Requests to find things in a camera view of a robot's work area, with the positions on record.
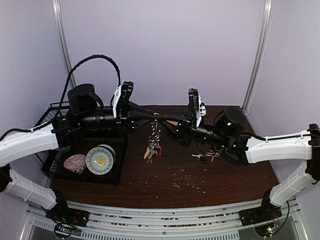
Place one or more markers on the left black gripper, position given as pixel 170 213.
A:
pixel 123 123

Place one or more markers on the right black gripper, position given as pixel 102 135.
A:
pixel 188 131

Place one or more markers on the keyring bundle with coloured tags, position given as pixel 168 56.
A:
pixel 154 148

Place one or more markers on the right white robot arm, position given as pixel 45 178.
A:
pixel 240 148

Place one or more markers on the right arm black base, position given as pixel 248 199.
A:
pixel 265 212

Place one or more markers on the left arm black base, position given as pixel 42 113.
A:
pixel 67 220

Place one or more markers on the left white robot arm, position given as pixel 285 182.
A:
pixel 80 112

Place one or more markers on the keys with black fob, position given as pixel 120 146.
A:
pixel 201 158

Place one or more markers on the keys with yellow tag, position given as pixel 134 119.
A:
pixel 212 155

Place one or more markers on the yellow dotted plate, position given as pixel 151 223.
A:
pixel 175 123

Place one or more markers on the red patterned plate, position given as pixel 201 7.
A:
pixel 75 163

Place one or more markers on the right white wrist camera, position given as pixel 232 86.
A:
pixel 196 108

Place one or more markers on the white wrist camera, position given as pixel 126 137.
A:
pixel 120 100
pixel 196 108

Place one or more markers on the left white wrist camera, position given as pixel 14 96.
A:
pixel 120 100

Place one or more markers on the black wire dish rack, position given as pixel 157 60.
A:
pixel 53 165

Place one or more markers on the aluminium slotted front rail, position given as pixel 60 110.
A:
pixel 221 222

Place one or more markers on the right aluminium frame post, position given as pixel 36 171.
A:
pixel 261 47

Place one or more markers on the aluminium frame post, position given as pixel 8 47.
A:
pixel 261 47
pixel 61 33

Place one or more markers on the left aluminium frame post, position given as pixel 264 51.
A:
pixel 61 33

